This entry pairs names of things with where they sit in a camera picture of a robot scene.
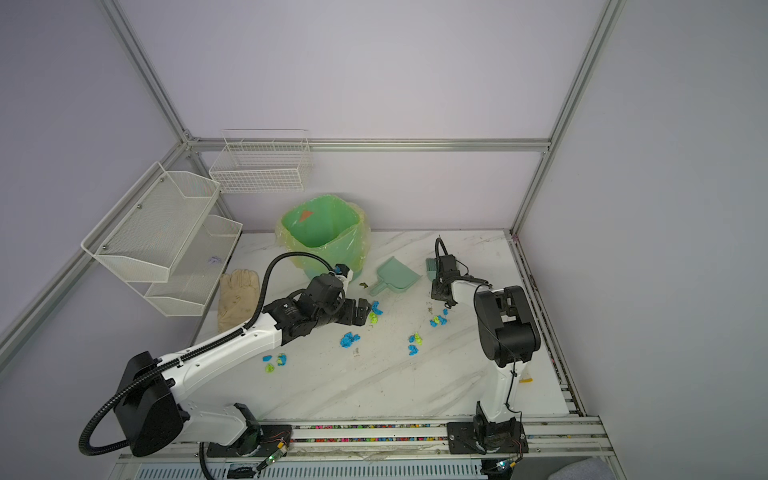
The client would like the blue paper scrap centre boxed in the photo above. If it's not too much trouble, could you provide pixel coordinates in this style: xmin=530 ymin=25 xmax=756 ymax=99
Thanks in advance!
xmin=340 ymin=332 xmax=360 ymax=348

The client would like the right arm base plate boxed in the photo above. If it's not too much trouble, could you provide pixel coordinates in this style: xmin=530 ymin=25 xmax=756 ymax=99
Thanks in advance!
xmin=446 ymin=419 xmax=529 ymax=455

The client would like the paper scraps cluster centre top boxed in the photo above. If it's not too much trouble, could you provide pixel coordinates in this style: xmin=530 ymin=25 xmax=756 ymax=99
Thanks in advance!
xmin=368 ymin=301 xmax=383 ymax=325

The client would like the paper scraps cluster far left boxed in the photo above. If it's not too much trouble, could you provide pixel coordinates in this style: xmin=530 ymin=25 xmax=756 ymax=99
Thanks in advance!
xmin=262 ymin=353 xmax=287 ymax=373

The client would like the white wire basket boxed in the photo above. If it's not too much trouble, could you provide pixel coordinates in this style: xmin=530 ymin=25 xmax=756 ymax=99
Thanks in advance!
xmin=209 ymin=129 xmax=313 ymax=194

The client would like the paper scraps cluster centre right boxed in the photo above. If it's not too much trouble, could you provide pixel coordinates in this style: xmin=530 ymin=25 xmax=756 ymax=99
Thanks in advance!
xmin=408 ymin=333 xmax=423 ymax=356

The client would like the white slotted cable duct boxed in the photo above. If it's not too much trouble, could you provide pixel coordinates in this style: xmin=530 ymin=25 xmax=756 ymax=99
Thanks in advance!
xmin=133 ymin=460 xmax=488 ymax=480

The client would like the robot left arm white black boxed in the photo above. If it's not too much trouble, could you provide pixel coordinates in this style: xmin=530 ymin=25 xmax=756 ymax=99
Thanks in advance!
xmin=78 ymin=254 xmax=372 ymax=457

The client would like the paper scraps cluster near brush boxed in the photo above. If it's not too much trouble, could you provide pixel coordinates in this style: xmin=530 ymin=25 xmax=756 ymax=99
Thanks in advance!
xmin=429 ymin=309 xmax=449 ymax=328

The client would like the beige glove left side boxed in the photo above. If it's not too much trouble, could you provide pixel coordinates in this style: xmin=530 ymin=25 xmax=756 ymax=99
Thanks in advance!
xmin=217 ymin=269 xmax=260 ymax=333

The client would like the green trash bin with bag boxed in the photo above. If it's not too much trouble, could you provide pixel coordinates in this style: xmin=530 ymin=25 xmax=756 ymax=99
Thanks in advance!
xmin=275 ymin=194 xmax=371 ymax=278

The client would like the robot right arm white black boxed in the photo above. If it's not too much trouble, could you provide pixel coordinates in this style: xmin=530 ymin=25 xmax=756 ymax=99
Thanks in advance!
xmin=430 ymin=237 xmax=541 ymax=424

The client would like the white mesh two-tier shelf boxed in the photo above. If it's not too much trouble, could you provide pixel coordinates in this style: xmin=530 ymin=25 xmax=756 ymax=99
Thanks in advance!
xmin=81 ymin=163 xmax=242 ymax=317

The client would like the green plastic dustpan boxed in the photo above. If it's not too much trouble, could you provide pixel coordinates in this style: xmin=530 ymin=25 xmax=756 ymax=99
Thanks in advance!
xmin=368 ymin=257 xmax=422 ymax=296

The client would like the aluminium front rail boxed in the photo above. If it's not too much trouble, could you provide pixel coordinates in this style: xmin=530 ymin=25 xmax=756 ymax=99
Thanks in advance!
xmin=116 ymin=415 xmax=616 ymax=466

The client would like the green hand brush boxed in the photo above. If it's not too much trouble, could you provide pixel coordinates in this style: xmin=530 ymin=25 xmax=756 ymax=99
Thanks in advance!
xmin=425 ymin=258 xmax=437 ymax=281

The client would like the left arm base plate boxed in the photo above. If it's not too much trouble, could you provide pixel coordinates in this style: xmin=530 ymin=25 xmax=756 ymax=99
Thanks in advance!
xmin=206 ymin=424 xmax=293 ymax=458

